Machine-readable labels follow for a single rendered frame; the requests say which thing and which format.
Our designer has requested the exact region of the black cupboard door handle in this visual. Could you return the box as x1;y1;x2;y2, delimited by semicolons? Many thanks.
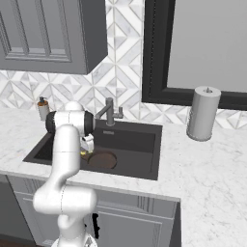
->
92;212;101;240

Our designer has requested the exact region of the grey base cupboard door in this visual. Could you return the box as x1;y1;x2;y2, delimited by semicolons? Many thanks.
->
7;175;95;247
94;188;180;247

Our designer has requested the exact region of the black window frame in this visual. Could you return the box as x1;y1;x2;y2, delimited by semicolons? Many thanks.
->
141;0;247;112

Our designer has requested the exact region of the brown round pan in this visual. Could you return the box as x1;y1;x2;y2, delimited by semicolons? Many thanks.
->
87;151;119;171

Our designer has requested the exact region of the grey paper towel roll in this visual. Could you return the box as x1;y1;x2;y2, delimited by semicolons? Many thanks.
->
185;85;223;142

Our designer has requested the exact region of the soap dispenser bottle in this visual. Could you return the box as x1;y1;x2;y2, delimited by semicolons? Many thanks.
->
37;96;51;123

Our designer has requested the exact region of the dark sink basin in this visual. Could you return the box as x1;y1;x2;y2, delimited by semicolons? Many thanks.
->
22;119;163;181

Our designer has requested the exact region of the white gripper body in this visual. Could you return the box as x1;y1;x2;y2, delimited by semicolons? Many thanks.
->
79;140;96;153

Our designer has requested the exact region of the dark grey dishwasher front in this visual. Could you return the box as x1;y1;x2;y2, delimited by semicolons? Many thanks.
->
0;174;36;243

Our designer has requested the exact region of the grey wall cupboard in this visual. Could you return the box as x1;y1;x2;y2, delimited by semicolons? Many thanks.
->
0;0;109;76

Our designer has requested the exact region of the grey metal tap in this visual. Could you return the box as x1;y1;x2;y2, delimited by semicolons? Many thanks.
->
94;96;125;127

